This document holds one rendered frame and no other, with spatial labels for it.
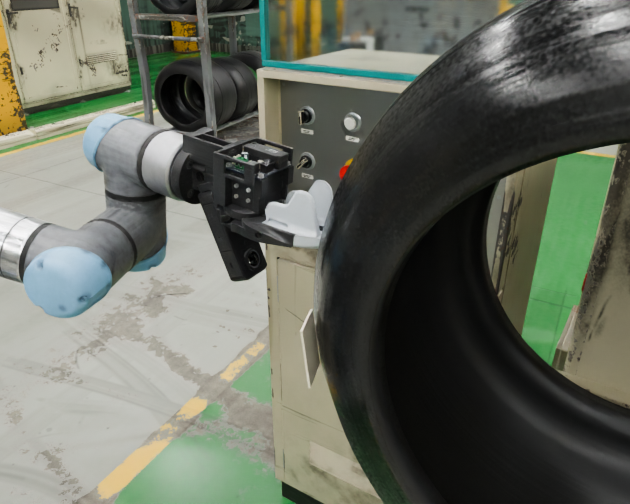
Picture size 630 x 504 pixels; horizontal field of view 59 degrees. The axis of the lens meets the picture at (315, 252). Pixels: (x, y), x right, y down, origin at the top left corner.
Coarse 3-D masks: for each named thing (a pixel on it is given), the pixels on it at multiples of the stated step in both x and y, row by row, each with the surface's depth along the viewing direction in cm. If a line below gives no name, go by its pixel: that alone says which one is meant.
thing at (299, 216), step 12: (300, 192) 55; (276, 204) 57; (288, 204) 56; (300, 204) 56; (312, 204) 55; (276, 216) 58; (288, 216) 57; (300, 216) 56; (312, 216) 55; (288, 228) 57; (300, 228) 57; (312, 228) 56; (300, 240) 56; (312, 240) 56
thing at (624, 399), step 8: (568, 376) 77; (576, 376) 77; (584, 384) 76; (592, 384) 76; (600, 384) 76; (592, 392) 74; (600, 392) 74; (608, 392) 74; (616, 392) 74; (624, 392) 74; (608, 400) 73; (616, 400) 73; (624, 400) 73
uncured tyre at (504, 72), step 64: (576, 0) 31; (448, 64) 36; (512, 64) 32; (576, 64) 30; (384, 128) 40; (448, 128) 35; (512, 128) 32; (576, 128) 30; (384, 192) 39; (448, 192) 36; (320, 256) 48; (384, 256) 40; (448, 256) 69; (320, 320) 48; (384, 320) 45; (448, 320) 71; (384, 384) 48; (448, 384) 69; (512, 384) 71; (576, 384) 70; (384, 448) 48; (448, 448) 63; (512, 448) 68; (576, 448) 68
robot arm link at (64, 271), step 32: (0, 224) 60; (32, 224) 61; (96, 224) 64; (0, 256) 60; (32, 256) 59; (64, 256) 58; (96, 256) 60; (128, 256) 65; (32, 288) 58; (64, 288) 57; (96, 288) 59
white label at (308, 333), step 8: (312, 312) 51; (312, 320) 51; (304, 328) 49; (312, 328) 51; (304, 336) 49; (312, 336) 51; (304, 344) 49; (312, 344) 51; (304, 352) 49; (312, 352) 51; (304, 360) 49; (312, 360) 51; (312, 368) 51; (312, 376) 51
